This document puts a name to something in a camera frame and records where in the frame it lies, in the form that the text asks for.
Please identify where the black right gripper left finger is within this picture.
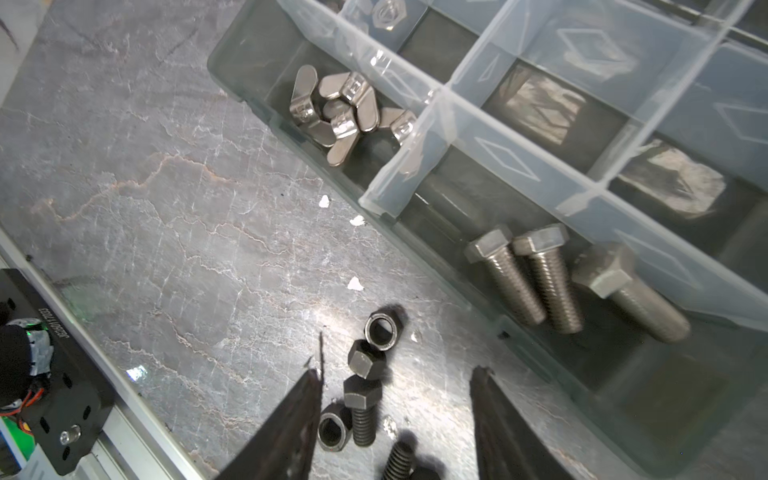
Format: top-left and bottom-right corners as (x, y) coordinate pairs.
(218, 369), (323, 479)

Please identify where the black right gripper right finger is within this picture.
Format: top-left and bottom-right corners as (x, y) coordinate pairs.
(470, 366), (572, 479)

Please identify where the steel hex bolt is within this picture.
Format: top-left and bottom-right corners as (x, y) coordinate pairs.
(571, 242), (691, 343)
(464, 225), (547, 326)
(512, 223), (585, 335)

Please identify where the steel wing nut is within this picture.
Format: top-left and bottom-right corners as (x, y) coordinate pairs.
(318, 72), (380, 133)
(289, 65), (336, 148)
(378, 107), (417, 146)
(323, 99), (360, 167)

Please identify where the steel hex nut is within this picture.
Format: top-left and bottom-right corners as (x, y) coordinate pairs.
(371, 0), (407, 31)

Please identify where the black hex nut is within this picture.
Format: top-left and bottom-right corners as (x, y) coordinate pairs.
(317, 402), (352, 452)

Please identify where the black hex bolt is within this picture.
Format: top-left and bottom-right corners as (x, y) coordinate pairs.
(343, 375), (383, 447)
(347, 304), (407, 380)
(381, 441), (441, 480)

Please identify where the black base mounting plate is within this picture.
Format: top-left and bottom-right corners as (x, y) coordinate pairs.
(1, 268), (115, 476)

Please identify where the green plastic organizer box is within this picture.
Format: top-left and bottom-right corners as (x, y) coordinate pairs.
(208, 1), (767, 478)

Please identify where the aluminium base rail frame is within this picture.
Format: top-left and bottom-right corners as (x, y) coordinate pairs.
(1, 233), (204, 479)

